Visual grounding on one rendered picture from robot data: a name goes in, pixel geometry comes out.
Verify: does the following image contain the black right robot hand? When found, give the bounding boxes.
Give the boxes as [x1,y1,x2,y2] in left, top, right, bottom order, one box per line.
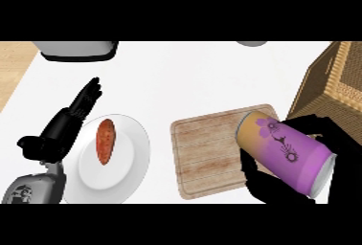
[240,114,362,205]

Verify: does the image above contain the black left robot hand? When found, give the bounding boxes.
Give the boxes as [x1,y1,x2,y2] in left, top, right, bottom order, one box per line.
[17,77,104,163]

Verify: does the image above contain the purple and orange can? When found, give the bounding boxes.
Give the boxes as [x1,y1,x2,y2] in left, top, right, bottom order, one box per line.
[236,110,339,199]

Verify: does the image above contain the brown wicker basket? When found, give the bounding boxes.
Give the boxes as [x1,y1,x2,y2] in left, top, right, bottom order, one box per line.
[286,41,362,147]

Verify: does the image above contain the wooden cutting board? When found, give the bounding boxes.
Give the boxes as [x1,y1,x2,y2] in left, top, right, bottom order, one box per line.
[171,103,281,201]

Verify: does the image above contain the red sweet potato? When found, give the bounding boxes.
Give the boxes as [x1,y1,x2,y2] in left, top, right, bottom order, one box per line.
[95,119,117,167]

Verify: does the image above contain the white plate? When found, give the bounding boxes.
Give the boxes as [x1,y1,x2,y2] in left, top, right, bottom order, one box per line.
[63,113,151,205]

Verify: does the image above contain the grey and black appliance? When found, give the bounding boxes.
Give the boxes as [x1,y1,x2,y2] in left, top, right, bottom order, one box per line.
[32,41,120,62]

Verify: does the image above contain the grey round object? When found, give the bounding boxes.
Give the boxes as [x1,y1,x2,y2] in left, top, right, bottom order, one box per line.
[236,41,270,48]

